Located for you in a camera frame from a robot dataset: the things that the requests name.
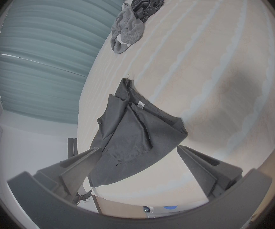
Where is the bed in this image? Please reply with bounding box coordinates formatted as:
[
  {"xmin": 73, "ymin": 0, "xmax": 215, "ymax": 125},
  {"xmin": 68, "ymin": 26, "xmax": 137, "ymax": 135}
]
[{"xmin": 77, "ymin": 0, "xmax": 275, "ymax": 203}]

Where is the black shiny garment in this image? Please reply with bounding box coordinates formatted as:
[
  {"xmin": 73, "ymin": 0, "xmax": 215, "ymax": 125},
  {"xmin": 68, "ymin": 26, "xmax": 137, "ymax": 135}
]
[{"xmin": 131, "ymin": 0, "xmax": 164, "ymax": 23}]

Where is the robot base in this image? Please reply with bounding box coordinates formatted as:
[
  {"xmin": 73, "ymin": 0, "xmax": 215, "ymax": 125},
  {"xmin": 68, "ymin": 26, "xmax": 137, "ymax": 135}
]
[{"xmin": 141, "ymin": 205, "xmax": 179, "ymax": 220}]

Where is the grey garment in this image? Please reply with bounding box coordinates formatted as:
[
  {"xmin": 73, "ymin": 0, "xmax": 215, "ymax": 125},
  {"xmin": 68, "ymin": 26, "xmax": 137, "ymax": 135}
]
[{"xmin": 110, "ymin": 5, "xmax": 145, "ymax": 54}]

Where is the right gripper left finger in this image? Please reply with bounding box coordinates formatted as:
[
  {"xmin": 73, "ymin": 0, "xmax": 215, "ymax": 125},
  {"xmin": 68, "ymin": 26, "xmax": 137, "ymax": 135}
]
[{"xmin": 34, "ymin": 146, "xmax": 102, "ymax": 196}]

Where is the blue-green curtain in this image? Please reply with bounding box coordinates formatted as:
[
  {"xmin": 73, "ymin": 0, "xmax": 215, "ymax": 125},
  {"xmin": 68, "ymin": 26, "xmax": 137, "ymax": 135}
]
[
  {"xmin": 0, "ymin": 0, "xmax": 126, "ymax": 77},
  {"xmin": 0, "ymin": 54, "xmax": 89, "ymax": 125}
]

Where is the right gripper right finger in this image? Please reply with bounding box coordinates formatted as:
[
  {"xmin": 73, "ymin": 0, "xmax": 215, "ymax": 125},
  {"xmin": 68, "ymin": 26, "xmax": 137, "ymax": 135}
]
[{"xmin": 177, "ymin": 145, "xmax": 243, "ymax": 198}]

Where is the small white garment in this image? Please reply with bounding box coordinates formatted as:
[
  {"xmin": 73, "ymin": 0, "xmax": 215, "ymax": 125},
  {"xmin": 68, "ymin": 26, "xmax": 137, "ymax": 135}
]
[{"xmin": 117, "ymin": 35, "xmax": 132, "ymax": 48}]

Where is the black T-shirt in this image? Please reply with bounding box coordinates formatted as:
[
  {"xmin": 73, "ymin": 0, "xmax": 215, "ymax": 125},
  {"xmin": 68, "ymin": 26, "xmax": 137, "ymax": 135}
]
[{"xmin": 88, "ymin": 78, "xmax": 188, "ymax": 188}]

